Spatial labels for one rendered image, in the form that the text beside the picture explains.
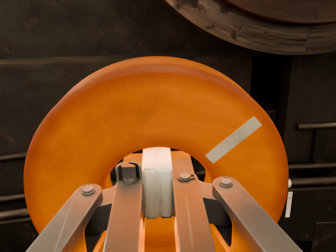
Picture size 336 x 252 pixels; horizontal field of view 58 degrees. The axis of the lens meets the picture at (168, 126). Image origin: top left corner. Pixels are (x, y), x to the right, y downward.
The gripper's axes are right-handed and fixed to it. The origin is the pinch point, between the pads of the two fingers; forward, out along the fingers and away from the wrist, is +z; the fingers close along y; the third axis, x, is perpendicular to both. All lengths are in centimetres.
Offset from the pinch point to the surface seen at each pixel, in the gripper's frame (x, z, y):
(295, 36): 4.9, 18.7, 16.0
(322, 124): -9.4, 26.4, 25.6
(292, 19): 6.7, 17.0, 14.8
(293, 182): -14.1, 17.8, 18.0
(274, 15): 7.2, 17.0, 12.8
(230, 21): 6.7, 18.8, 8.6
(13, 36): 4.5, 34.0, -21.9
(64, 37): 4.2, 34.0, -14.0
